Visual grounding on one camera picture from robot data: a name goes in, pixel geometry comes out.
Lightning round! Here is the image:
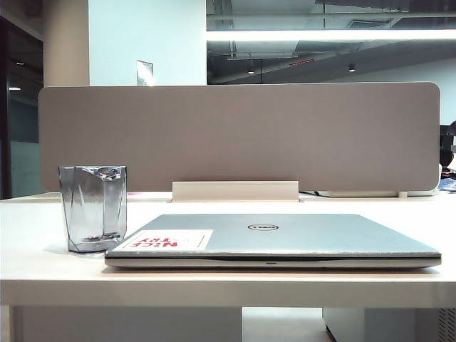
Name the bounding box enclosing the transparent grey faceted water cup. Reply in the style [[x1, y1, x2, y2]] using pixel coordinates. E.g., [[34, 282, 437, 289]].
[[58, 165, 128, 254]]

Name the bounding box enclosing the paper notice on wall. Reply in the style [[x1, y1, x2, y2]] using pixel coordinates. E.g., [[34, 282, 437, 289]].
[[136, 59, 155, 86]]

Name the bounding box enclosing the long ceiling light strip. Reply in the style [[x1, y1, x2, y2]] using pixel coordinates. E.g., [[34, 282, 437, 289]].
[[205, 28, 456, 42]]

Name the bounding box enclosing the red and white laptop sticker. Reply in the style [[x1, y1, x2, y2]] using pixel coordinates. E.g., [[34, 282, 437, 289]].
[[115, 229, 214, 250]]

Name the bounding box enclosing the white under-desk cabinet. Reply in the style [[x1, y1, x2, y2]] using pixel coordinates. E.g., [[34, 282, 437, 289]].
[[322, 306, 456, 342]]

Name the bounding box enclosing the silver Dell laptop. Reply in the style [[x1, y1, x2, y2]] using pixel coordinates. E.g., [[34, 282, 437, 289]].
[[104, 213, 442, 269]]

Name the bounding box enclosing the white desk support panel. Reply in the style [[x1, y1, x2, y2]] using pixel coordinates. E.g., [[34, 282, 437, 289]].
[[10, 306, 244, 342]]

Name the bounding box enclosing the dark door frame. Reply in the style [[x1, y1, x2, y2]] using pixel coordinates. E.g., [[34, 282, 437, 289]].
[[0, 16, 44, 200]]

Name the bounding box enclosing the white object behind divider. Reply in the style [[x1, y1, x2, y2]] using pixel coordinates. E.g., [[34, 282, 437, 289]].
[[299, 188, 439, 199]]

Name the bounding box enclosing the beige fabric desk divider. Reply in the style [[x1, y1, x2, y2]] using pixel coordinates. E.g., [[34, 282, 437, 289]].
[[37, 81, 442, 193]]

